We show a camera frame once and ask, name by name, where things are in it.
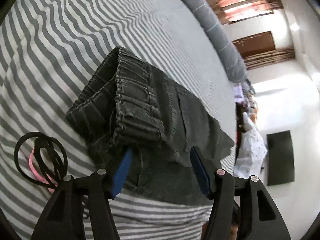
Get pile of clothes on bench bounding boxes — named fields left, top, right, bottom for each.
left=233, top=79, right=258, bottom=124

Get brown wooden door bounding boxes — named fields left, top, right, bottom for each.
left=233, top=31, right=276, bottom=58

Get grey rolled duvet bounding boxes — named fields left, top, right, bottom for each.
left=181, top=0, right=247, bottom=83

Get black denim pants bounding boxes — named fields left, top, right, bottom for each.
left=66, top=47, right=234, bottom=206

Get black wall television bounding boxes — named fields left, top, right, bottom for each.
left=267, top=131, right=295, bottom=186

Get grey white striped bed sheet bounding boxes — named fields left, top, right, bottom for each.
left=1, top=0, right=236, bottom=239

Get black cable loop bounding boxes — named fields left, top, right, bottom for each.
left=13, top=131, right=69, bottom=189

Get white patterned cloth cover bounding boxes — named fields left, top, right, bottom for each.
left=233, top=112, right=267, bottom=179

